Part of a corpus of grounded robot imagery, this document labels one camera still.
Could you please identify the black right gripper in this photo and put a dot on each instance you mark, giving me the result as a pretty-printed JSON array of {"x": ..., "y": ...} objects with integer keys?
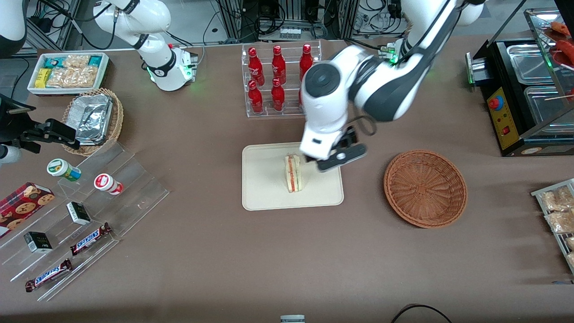
[{"x": 19, "y": 133}]

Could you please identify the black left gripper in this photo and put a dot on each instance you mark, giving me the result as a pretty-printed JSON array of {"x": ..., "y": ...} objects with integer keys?
[{"x": 309, "y": 159}]

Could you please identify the triangle sandwich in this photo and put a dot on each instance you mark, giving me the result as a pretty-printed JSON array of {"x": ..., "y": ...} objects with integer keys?
[{"x": 293, "y": 175}]

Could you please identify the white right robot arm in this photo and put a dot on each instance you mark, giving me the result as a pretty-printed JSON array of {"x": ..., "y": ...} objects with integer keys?
[{"x": 166, "y": 67}]

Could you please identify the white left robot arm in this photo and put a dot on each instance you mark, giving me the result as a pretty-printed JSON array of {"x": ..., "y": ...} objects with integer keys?
[{"x": 327, "y": 112}]

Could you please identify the light wicker basket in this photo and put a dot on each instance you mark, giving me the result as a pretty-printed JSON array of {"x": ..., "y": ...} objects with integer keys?
[{"x": 115, "y": 116}]

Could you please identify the cream rectangular tray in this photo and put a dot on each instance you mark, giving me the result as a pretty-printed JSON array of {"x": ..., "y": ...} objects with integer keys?
[{"x": 264, "y": 184}]

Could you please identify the brown wicker basket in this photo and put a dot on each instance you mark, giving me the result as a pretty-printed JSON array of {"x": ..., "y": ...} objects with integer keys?
[{"x": 426, "y": 188}]

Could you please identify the foil wrapped pack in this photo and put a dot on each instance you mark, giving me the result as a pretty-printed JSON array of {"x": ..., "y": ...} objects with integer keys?
[
  {"x": 92, "y": 110},
  {"x": 92, "y": 134}
]

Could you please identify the white snack bin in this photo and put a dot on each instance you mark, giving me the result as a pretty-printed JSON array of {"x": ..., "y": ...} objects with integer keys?
[{"x": 31, "y": 87}]

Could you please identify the yellow snack packet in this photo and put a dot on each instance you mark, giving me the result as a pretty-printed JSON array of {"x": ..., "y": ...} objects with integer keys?
[{"x": 42, "y": 77}]

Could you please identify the clear bag of crackers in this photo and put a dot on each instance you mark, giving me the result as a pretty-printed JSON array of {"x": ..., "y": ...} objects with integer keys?
[
  {"x": 76, "y": 61},
  {"x": 71, "y": 77},
  {"x": 560, "y": 222},
  {"x": 569, "y": 243},
  {"x": 556, "y": 199}
]

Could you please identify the red tartan cookie box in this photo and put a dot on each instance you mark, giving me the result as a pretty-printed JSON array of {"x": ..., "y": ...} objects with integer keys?
[{"x": 22, "y": 206}]

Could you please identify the clear acrylic bottle rack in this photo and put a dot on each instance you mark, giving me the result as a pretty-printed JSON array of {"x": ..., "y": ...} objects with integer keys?
[{"x": 289, "y": 110}]

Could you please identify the red lid yogurt cup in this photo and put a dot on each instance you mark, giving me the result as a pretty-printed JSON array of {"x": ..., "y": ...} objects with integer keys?
[{"x": 106, "y": 183}]

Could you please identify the small black carton box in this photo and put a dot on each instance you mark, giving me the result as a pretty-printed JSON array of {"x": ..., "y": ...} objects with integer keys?
[
  {"x": 38, "y": 242},
  {"x": 79, "y": 213}
]

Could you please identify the teal snack packet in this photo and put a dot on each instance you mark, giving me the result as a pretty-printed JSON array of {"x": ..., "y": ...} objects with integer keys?
[
  {"x": 54, "y": 62},
  {"x": 94, "y": 61}
]

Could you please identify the red cola bottle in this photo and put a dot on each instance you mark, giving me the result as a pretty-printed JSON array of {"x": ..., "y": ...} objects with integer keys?
[
  {"x": 255, "y": 98},
  {"x": 306, "y": 60},
  {"x": 278, "y": 95},
  {"x": 255, "y": 67},
  {"x": 279, "y": 65}
]

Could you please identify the clear acrylic stepped display stand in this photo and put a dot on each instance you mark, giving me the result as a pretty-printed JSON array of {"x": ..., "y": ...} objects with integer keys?
[{"x": 134, "y": 193}]

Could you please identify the Snickers chocolate bar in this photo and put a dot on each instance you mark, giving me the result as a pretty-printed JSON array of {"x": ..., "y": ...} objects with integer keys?
[
  {"x": 91, "y": 239},
  {"x": 48, "y": 275}
]

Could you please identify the white power strip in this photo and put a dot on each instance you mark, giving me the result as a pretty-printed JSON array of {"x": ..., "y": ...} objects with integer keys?
[{"x": 290, "y": 33}]

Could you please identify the black food warmer machine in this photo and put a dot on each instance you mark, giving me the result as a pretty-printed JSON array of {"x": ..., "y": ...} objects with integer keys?
[{"x": 497, "y": 130}]

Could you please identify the red emergency stop button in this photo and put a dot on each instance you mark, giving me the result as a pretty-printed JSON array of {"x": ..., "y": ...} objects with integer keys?
[{"x": 495, "y": 103}]

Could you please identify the grey device at table edge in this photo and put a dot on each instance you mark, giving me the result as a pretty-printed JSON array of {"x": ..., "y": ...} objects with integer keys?
[{"x": 292, "y": 319}]

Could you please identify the steel food pan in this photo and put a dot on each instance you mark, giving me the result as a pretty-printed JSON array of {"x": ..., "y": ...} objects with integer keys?
[
  {"x": 547, "y": 107},
  {"x": 529, "y": 63}
]

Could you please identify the red sausage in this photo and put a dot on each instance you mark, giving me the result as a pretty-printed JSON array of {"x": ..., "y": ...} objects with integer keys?
[
  {"x": 566, "y": 49},
  {"x": 563, "y": 28}
]

